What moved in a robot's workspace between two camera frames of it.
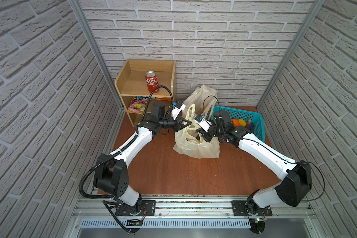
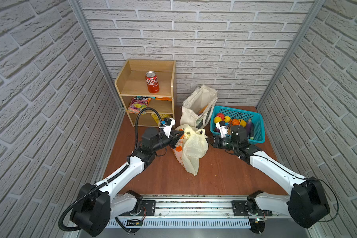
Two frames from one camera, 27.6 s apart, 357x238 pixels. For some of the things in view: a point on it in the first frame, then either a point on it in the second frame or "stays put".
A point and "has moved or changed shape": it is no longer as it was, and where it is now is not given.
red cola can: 151,81 stays put
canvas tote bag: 204,98 stays put
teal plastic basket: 257,118 stays put
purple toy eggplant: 249,124 stays put
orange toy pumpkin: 236,122 stays put
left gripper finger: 185,120 -> 177,132
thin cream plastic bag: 189,142 has moved or changed shape
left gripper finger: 182,126 -> 178,139
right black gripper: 205,135 -> 217,142
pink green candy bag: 138,104 stays put
